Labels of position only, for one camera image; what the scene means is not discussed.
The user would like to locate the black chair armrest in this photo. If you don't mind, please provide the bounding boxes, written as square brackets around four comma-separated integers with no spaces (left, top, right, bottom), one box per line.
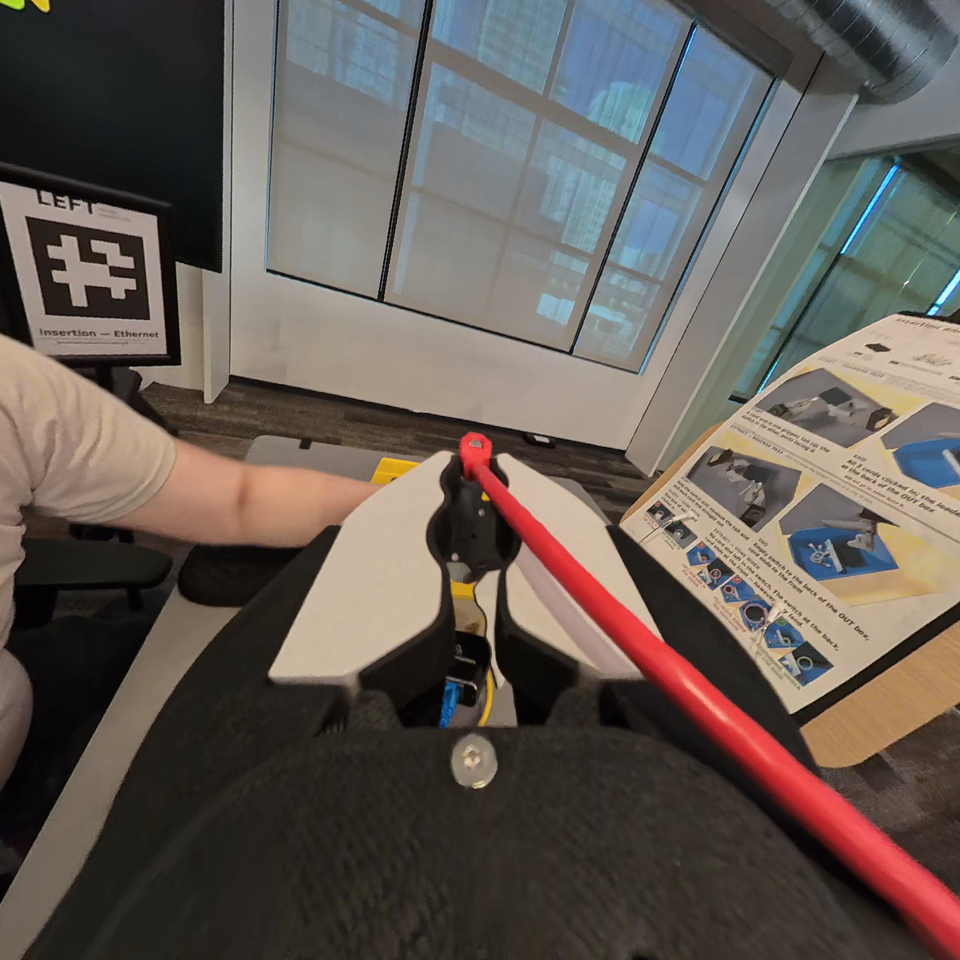
[15,536,175,595]

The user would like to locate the framed marker sign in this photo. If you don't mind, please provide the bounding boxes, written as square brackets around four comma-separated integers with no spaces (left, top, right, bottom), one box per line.
[0,161,183,369]

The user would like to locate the red ethernet cable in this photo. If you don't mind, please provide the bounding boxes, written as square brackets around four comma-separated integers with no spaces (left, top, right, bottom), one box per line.
[459,431,960,960]

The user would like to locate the black ethernet splitter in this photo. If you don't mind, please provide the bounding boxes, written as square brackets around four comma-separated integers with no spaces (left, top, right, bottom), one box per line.
[450,633,494,708]

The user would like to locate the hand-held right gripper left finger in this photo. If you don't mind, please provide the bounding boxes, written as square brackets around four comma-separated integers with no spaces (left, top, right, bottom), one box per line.
[268,450,460,689]

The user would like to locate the beige shirt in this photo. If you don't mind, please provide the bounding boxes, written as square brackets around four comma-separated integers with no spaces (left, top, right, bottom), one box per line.
[0,333,179,650]

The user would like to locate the green tinted glass window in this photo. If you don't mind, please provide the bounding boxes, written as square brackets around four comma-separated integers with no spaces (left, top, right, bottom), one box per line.
[731,153,960,402]

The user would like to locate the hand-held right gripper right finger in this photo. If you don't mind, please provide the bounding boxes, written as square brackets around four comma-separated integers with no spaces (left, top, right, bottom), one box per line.
[491,452,663,685]

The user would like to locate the silver air duct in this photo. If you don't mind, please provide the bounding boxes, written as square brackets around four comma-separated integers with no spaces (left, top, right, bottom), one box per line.
[765,0,960,106]

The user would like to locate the black wall panel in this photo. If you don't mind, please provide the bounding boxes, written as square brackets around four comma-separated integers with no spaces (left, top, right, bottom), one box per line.
[0,0,226,273]

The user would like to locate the printed instruction sheet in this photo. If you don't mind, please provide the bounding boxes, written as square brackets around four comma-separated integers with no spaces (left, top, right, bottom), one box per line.
[622,313,960,715]

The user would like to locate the yellow plastic bin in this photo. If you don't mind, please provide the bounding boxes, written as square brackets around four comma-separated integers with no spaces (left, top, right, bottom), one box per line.
[372,457,492,650]

